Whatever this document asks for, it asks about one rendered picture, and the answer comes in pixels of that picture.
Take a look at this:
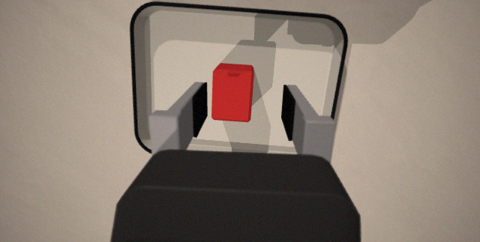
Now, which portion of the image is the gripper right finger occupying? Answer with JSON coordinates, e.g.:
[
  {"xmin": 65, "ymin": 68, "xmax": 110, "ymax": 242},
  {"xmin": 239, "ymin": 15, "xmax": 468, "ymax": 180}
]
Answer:
[{"xmin": 281, "ymin": 85, "xmax": 336, "ymax": 163}]

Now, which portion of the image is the red block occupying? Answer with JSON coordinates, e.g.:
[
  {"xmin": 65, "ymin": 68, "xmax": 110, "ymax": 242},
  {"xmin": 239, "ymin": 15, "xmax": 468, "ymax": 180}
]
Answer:
[{"xmin": 211, "ymin": 63, "xmax": 254, "ymax": 122}]

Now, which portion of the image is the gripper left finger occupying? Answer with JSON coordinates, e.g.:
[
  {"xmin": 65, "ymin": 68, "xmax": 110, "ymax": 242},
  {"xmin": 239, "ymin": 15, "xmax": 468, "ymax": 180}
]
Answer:
[{"xmin": 148, "ymin": 82, "xmax": 208, "ymax": 155}]

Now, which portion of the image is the white tray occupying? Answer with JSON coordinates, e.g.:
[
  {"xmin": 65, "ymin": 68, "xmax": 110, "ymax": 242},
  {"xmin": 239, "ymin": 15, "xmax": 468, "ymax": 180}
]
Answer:
[{"xmin": 130, "ymin": 1, "xmax": 348, "ymax": 154}]

